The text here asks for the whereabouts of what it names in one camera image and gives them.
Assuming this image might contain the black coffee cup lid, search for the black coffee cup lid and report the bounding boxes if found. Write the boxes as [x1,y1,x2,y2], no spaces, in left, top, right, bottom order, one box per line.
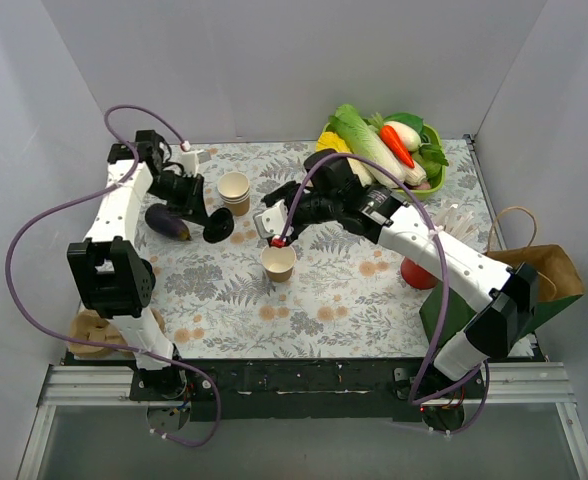
[202,207,235,244]

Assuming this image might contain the brown paper coffee cup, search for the brown paper coffee cup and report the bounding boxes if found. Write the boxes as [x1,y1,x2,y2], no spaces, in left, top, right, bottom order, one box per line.
[260,246,297,283]

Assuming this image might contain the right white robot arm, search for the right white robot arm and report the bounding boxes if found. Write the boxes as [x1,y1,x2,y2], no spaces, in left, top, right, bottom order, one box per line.
[254,151,539,398]

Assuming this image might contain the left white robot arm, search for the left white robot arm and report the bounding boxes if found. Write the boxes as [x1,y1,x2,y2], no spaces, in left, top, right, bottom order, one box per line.
[67,130,234,400]

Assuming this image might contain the purple eggplant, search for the purple eggplant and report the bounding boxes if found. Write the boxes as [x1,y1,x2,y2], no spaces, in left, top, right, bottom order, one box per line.
[144,203,191,242]

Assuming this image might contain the stack of paper cups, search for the stack of paper cups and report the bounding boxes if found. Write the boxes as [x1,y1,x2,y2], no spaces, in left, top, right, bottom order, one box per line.
[217,172,250,216]

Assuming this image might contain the yellow napa cabbage leaf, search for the yellow napa cabbage leaf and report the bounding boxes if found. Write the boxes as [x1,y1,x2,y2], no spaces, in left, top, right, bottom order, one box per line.
[315,130,374,187]

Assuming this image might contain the floral patterned table mat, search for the floral patterned table mat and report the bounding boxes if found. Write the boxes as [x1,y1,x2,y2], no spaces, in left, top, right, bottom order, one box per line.
[134,139,491,359]

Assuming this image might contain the green napa cabbage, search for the green napa cabbage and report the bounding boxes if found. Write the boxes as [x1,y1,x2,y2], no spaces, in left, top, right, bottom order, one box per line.
[329,104,405,183]

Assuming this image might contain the orange carrot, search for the orange carrot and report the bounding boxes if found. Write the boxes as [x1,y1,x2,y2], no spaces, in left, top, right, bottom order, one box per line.
[379,125,415,168]

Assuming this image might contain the small white cabbage stalk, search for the small white cabbage stalk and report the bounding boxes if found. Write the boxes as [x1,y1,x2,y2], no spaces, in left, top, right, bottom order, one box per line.
[402,152,427,187]

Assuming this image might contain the green plastic vegetable tray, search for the green plastic vegetable tray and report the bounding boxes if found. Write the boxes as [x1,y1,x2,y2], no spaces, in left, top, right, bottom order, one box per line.
[316,110,448,192]

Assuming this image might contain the purple onion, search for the purple onion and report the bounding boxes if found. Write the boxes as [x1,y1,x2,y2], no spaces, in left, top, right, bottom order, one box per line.
[413,181,432,190]

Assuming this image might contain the white radish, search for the white radish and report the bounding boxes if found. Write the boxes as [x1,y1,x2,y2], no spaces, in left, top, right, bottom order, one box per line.
[384,121,422,153]

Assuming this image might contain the red straw holder cup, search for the red straw holder cup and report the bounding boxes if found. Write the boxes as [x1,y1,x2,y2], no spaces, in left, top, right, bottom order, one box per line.
[400,258,439,290]

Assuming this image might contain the green leafy bok choy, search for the green leafy bok choy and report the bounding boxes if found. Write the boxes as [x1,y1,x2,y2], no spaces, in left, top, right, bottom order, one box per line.
[416,144,449,179]

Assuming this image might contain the dark green spinach leaf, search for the dark green spinach leaf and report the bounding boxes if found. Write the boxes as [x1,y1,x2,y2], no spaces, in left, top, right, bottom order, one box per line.
[384,112,424,134]

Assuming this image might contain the brown cardboard cup carrier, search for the brown cardboard cup carrier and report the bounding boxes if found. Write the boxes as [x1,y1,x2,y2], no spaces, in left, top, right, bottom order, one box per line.
[67,307,173,359]

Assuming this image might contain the brown and green paper bag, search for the brown and green paper bag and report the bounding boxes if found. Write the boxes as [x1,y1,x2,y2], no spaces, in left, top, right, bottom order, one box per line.
[419,206,585,347]

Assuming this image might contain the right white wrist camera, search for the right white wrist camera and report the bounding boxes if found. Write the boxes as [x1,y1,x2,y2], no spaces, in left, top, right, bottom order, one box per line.
[253,200,292,248]

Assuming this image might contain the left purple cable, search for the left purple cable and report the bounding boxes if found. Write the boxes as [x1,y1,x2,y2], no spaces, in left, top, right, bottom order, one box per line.
[4,104,223,448]

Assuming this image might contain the purple cable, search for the purple cable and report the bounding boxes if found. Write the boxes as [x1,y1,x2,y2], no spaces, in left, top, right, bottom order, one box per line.
[277,152,493,442]
[4,104,223,448]

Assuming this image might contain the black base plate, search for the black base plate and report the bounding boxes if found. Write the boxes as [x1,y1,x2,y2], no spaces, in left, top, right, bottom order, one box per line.
[62,354,542,429]

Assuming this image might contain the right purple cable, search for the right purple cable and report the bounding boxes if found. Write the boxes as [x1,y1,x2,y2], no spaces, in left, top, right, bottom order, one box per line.
[277,152,493,442]

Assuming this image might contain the aluminium frame rail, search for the aluminium frame rail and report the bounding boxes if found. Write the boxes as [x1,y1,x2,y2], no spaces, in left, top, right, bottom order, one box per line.
[18,359,588,479]

